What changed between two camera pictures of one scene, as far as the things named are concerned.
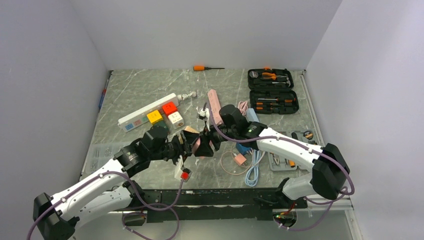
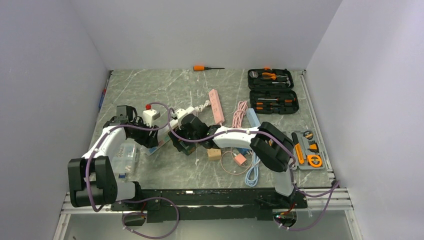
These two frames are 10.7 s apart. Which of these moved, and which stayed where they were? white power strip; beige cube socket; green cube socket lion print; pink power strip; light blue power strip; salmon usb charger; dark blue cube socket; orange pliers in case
Moved: beige cube socket; white power strip; green cube socket lion print
Stayed: orange pliers in case; salmon usb charger; pink power strip; light blue power strip; dark blue cube socket
